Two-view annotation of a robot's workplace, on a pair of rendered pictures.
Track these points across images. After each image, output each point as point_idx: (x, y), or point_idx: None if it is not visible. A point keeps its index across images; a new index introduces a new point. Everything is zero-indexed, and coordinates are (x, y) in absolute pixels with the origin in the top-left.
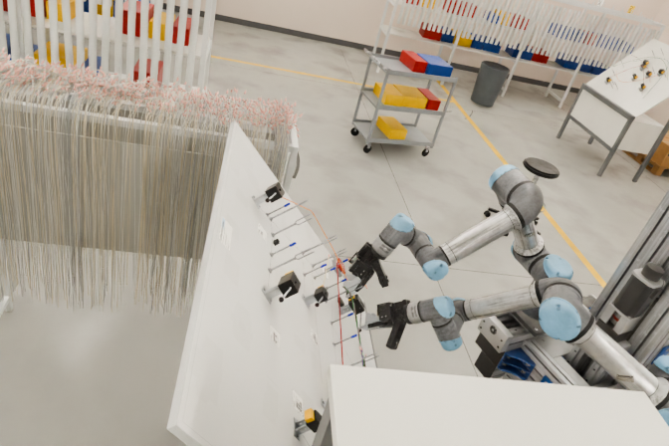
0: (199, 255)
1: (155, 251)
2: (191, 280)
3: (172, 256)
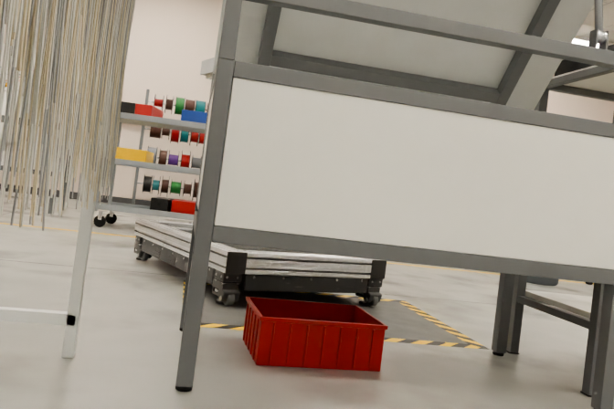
0: (119, 13)
1: None
2: (106, 85)
3: (109, 10)
